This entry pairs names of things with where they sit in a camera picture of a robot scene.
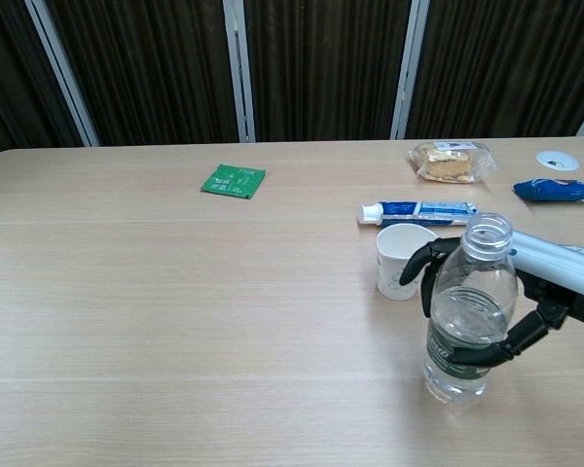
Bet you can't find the white paper cup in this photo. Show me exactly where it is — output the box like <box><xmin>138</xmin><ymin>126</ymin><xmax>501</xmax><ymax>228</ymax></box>
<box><xmin>375</xmin><ymin>223</ymin><xmax>440</xmax><ymax>301</ymax></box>

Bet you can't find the blue cookie packet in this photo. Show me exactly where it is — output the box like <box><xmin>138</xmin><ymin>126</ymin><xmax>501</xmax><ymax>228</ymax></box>
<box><xmin>511</xmin><ymin>177</ymin><xmax>584</xmax><ymax>204</ymax></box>

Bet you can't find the clear plastic bottle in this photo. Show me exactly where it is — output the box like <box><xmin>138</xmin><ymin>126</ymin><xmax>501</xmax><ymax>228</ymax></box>
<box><xmin>421</xmin><ymin>211</ymin><xmax>521</xmax><ymax>405</ymax></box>

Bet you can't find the right black grey robot hand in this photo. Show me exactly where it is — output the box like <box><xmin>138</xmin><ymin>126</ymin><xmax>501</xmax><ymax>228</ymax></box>
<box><xmin>398</xmin><ymin>228</ymin><xmax>584</xmax><ymax>369</ymax></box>

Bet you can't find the clear bag of biscuits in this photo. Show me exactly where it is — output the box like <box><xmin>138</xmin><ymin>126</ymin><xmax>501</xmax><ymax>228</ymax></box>
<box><xmin>408</xmin><ymin>139</ymin><xmax>498</xmax><ymax>185</ymax></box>

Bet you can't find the green sachet packet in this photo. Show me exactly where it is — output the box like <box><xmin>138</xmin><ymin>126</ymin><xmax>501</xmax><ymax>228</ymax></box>
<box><xmin>199</xmin><ymin>163</ymin><xmax>267</xmax><ymax>199</ymax></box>

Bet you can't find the blue white toothpaste tube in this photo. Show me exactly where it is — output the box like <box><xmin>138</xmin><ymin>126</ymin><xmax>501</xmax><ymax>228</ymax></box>
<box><xmin>358</xmin><ymin>199</ymin><xmax>481</xmax><ymax>228</ymax></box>

